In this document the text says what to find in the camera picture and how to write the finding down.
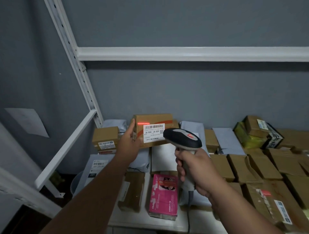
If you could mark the person's left hand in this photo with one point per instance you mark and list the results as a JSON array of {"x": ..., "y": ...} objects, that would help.
[{"x": 126, "y": 147}]

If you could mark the person's right hand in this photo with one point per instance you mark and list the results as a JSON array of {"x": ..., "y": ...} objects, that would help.
[{"x": 199, "y": 168}]

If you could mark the person's left fingers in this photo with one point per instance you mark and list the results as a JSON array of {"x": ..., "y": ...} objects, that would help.
[{"x": 131, "y": 126}]

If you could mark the person's right fingers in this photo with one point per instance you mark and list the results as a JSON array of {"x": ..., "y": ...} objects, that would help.
[{"x": 179, "y": 165}]

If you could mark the cardboard box with white label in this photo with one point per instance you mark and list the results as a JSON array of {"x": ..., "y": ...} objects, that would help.
[{"x": 154, "y": 123}]

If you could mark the grey black barcode scanner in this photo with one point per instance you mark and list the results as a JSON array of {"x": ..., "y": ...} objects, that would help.
[{"x": 183, "y": 137}]

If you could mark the person's left forearm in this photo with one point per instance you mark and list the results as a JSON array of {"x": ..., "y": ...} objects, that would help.
[{"x": 96, "y": 197}]

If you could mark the person's right forearm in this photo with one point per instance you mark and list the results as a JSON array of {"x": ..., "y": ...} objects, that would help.
[{"x": 241, "y": 214}]

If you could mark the grey mailer bag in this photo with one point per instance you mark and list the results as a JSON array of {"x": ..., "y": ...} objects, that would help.
[
  {"x": 228, "y": 141},
  {"x": 114, "y": 125},
  {"x": 192, "y": 127},
  {"x": 142, "y": 161}
]

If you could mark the white flat mailer parcel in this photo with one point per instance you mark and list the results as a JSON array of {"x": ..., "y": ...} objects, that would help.
[{"x": 163, "y": 159}]

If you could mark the small cardboard box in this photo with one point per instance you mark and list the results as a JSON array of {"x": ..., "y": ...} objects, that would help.
[{"x": 105, "y": 139}]

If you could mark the pink printed box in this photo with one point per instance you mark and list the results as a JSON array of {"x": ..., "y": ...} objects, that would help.
[{"x": 164, "y": 195}]

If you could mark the white mailer bag with label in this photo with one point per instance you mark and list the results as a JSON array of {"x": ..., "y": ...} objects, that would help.
[{"x": 96, "y": 166}]

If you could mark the brown padded parcel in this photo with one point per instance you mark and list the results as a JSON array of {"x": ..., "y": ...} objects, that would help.
[{"x": 131, "y": 190}]

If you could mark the yellow plastic parcel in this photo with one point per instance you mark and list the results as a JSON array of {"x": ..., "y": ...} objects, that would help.
[{"x": 246, "y": 138}]

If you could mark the grey plastic bin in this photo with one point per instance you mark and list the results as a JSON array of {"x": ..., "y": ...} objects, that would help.
[{"x": 76, "y": 184}]

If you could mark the white metal shelf upright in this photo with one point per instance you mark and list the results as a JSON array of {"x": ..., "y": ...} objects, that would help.
[{"x": 77, "y": 67}]

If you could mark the pile of cardboard boxes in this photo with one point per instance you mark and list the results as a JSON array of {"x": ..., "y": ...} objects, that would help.
[{"x": 265, "y": 164}]

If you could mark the cardboard box with green label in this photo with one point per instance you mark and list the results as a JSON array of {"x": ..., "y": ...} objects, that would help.
[{"x": 256, "y": 125}]

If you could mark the white metal shelf beam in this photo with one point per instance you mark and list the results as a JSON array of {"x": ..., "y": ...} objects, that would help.
[{"x": 193, "y": 53}]

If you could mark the box with black white tape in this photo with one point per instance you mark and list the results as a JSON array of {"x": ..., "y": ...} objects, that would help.
[{"x": 274, "y": 138}]

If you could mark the large taped cardboard carton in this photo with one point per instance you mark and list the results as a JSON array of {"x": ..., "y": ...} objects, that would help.
[{"x": 277, "y": 205}]

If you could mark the white metal shelf side rail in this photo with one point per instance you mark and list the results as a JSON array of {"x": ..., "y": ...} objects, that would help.
[{"x": 65, "y": 149}]

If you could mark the paper sheet on wall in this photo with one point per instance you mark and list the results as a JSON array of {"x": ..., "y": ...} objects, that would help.
[{"x": 27, "y": 121}]

